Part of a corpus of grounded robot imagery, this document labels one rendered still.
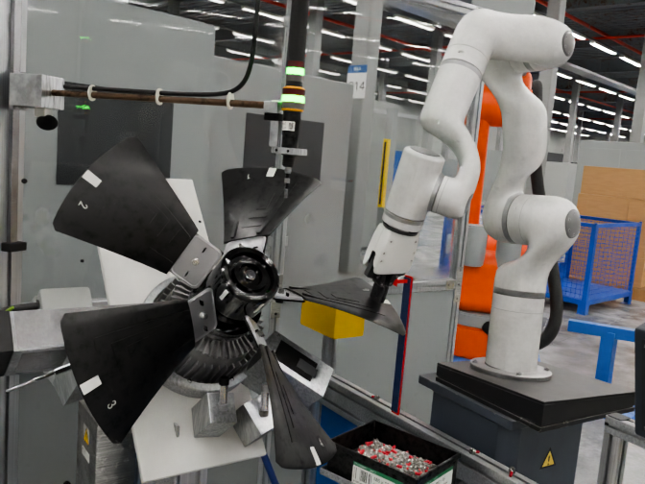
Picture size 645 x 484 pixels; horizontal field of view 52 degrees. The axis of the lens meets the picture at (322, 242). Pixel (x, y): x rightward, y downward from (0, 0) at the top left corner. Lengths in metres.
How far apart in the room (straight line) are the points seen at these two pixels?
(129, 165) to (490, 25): 0.78
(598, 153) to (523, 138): 10.34
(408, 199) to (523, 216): 0.37
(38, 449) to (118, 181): 0.97
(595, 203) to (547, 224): 7.64
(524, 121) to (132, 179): 0.85
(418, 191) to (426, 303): 1.35
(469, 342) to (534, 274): 3.48
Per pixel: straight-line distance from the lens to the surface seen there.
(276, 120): 1.28
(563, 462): 1.69
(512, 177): 1.59
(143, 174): 1.28
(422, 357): 2.66
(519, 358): 1.61
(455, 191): 1.28
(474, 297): 5.03
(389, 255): 1.34
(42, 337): 1.23
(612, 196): 9.12
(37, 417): 1.99
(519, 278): 1.58
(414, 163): 1.28
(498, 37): 1.47
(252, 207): 1.40
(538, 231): 1.54
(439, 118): 1.34
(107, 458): 1.58
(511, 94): 1.58
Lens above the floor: 1.45
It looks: 8 degrees down
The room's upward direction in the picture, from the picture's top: 5 degrees clockwise
